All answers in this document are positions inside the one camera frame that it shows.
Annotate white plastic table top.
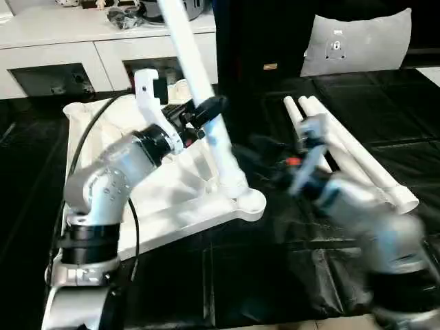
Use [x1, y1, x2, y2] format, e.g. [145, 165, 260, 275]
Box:
[47, 79, 267, 276]

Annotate black cabinet with yellow label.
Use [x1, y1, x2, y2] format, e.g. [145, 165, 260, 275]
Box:
[214, 0, 311, 94]

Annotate black work mat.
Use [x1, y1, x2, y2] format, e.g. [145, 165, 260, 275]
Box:
[0, 65, 440, 327]

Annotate grey bag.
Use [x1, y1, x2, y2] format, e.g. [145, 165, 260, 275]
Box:
[137, 0, 207, 21]

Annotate white cushion with badge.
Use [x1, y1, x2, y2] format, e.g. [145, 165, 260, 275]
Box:
[300, 8, 413, 78]

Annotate white cabinet with glass doors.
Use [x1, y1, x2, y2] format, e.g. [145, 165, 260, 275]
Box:
[0, 0, 217, 100]

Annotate small colourful figurines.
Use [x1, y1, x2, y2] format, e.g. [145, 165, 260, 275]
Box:
[55, 0, 138, 9]

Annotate white flat board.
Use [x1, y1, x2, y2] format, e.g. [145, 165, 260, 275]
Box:
[416, 65, 440, 87]

